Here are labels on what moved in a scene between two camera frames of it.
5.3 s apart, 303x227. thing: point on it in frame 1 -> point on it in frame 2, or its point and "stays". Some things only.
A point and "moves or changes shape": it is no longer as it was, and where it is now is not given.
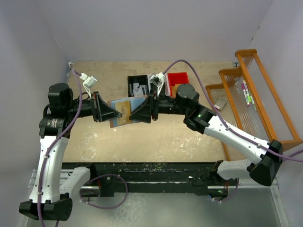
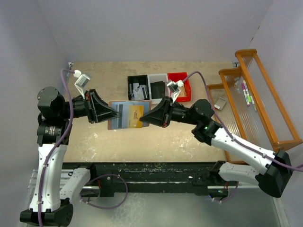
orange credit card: (123, 108) moves or changes shape
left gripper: (101, 110) stays
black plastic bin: (142, 80) stays
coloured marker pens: (245, 92) stays
